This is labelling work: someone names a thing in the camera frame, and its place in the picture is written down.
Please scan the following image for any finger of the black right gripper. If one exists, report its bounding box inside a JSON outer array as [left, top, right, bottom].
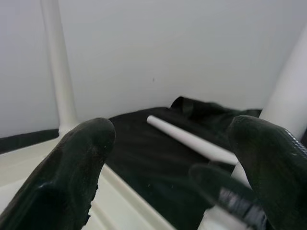
[[188, 164, 267, 227]]

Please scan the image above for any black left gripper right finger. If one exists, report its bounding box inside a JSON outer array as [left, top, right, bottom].
[[226, 115, 307, 230]]

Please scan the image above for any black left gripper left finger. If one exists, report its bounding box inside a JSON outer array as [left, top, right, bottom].
[[0, 116, 117, 230]]

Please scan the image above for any white plastic table leg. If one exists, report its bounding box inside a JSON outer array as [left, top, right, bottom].
[[39, 0, 78, 135], [146, 114, 239, 166], [202, 23, 307, 230]]

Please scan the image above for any white plastic children table top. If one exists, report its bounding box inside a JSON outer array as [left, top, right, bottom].
[[0, 128, 204, 230]]

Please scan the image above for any black fabric table cover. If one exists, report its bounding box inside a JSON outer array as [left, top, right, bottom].
[[0, 95, 263, 230]]

